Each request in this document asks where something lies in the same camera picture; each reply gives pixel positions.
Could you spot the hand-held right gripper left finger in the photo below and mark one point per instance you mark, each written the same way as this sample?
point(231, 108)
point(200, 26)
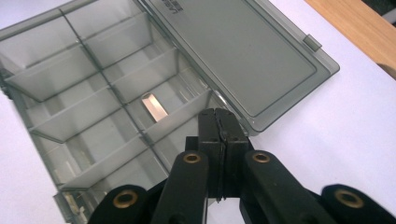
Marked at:
point(210, 133)

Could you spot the grey translucent compartment box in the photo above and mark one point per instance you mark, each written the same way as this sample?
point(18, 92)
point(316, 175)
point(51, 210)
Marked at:
point(249, 62)

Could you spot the white table board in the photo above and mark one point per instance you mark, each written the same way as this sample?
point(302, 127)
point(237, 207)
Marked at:
point(342, 130)

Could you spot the small silver metal stick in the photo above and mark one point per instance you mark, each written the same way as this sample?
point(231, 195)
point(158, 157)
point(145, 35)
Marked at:
point(154, 107)

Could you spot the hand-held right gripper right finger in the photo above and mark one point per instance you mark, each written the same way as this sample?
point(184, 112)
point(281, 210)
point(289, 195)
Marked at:
point(233, 133)

